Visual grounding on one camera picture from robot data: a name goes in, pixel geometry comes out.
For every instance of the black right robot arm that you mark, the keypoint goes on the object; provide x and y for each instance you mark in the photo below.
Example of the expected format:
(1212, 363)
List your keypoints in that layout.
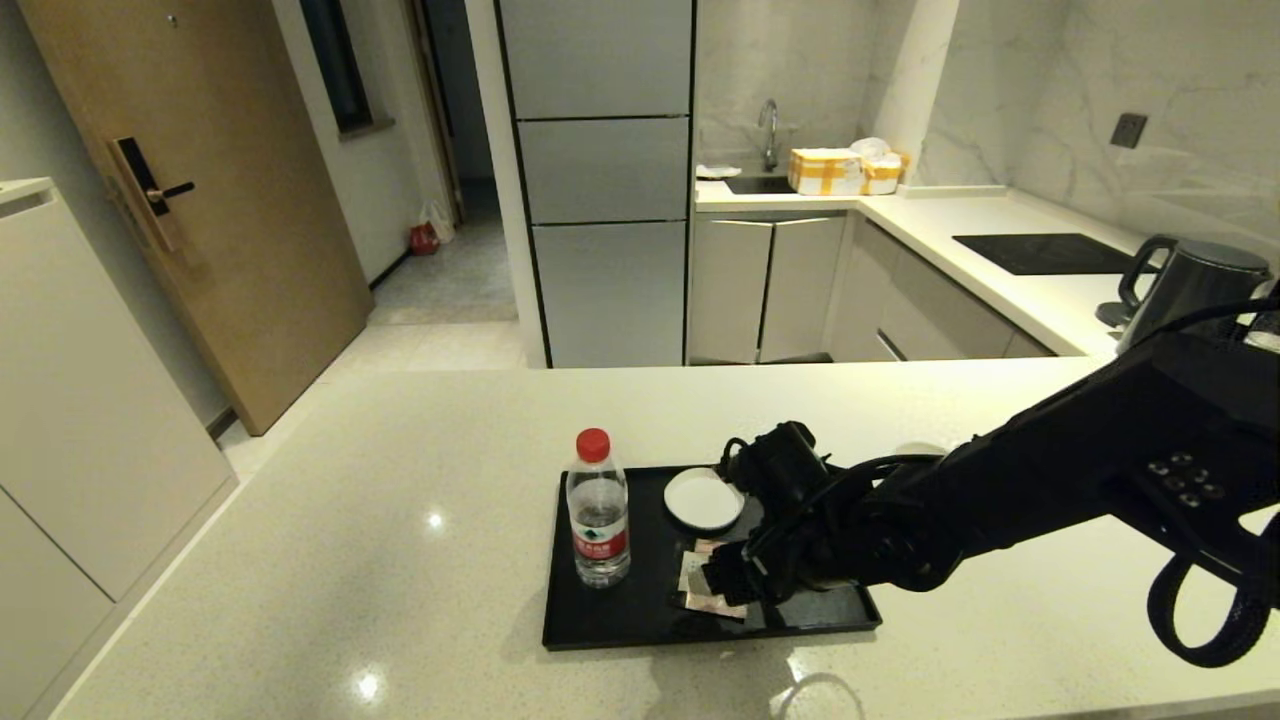
(1100, 460)

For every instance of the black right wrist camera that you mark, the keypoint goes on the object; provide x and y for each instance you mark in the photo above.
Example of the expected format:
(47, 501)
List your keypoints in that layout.
(780, 460)

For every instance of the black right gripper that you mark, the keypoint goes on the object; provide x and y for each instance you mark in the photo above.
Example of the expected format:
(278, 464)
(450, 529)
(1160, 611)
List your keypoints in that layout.
(860, 545)

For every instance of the wooden entrance door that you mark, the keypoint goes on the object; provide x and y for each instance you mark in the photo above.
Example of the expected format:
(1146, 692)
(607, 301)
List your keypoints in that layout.
(230, 250)

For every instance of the dark wall socket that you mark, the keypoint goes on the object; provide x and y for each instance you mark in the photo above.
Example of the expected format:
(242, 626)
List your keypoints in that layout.
(1127, 131)

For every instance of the white tall cabinet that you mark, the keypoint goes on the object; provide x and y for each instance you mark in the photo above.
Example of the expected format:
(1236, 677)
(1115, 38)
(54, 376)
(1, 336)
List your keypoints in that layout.
(90, 420)

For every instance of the black induction cooktop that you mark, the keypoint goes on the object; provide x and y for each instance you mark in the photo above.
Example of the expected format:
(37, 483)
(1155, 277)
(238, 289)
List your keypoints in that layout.
(1040, 255)

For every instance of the black electric kettle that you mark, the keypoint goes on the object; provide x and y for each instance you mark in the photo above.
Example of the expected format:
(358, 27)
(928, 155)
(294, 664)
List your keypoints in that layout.
(1200, 280)

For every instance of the white cloth by sink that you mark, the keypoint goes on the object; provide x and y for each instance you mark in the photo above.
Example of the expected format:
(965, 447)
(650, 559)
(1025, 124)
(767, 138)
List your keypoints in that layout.
(716, 172)

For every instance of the grey lower kitchen cabinet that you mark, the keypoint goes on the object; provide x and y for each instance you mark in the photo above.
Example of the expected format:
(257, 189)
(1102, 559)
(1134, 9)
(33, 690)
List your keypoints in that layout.
(930, 313)

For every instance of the red bag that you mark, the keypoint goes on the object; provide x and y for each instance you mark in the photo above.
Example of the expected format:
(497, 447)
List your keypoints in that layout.
(424, 241)

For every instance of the dark kitchen sink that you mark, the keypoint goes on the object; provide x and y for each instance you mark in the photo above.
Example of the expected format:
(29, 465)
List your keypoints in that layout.
(760, 185)

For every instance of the black electronic door lock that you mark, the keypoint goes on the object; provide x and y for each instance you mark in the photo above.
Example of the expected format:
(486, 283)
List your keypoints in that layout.
(140, 190)

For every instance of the small box yellow tape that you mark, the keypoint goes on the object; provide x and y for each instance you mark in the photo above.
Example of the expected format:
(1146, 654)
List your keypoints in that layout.
(882, 176)

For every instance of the pink tea bag packet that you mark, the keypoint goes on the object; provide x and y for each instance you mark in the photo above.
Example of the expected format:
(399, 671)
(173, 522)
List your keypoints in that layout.
(692, 578)

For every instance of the black rectangular serving tray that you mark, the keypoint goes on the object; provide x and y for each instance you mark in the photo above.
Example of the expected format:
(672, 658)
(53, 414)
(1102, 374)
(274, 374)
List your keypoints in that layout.
(620, 615)

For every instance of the chrome sink faucet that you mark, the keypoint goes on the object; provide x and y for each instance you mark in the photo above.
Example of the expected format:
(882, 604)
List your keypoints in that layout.
(768, 148)

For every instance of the grey sink cabinet door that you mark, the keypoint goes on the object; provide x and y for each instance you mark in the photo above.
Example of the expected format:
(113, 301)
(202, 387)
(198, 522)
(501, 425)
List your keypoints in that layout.
(805, 288)
(728, 293)

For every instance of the dark narrow window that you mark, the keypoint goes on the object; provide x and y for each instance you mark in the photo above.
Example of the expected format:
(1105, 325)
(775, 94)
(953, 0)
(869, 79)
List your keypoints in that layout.
(338, 63)

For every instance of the large box yellow tape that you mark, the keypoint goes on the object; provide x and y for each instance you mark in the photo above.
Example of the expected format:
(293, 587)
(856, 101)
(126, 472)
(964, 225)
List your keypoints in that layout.
(825, 173)

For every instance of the round white coaster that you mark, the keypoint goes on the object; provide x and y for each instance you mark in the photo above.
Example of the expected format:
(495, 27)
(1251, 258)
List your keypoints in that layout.
(698, 500)

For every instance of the tall grey refrigerator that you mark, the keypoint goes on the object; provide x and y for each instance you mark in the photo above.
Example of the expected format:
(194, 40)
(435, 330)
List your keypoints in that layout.
(605, 290)

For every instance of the white bag on boxes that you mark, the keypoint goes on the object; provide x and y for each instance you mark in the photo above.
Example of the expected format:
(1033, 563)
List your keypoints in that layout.
(870, 148)

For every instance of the white plastic bag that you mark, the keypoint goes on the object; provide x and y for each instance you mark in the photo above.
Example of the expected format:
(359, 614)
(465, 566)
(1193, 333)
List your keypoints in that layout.
(441, 220)

